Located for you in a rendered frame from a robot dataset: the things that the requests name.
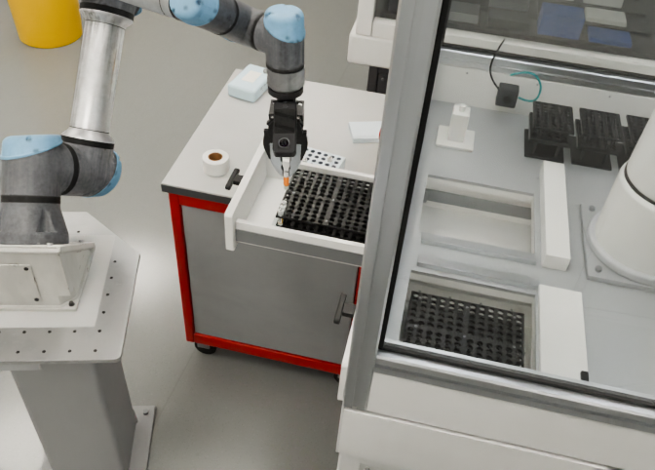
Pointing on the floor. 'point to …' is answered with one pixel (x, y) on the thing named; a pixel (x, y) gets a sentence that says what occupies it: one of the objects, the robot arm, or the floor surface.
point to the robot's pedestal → (83, 390)
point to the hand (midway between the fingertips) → (286, 173)
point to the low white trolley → (198, 283)
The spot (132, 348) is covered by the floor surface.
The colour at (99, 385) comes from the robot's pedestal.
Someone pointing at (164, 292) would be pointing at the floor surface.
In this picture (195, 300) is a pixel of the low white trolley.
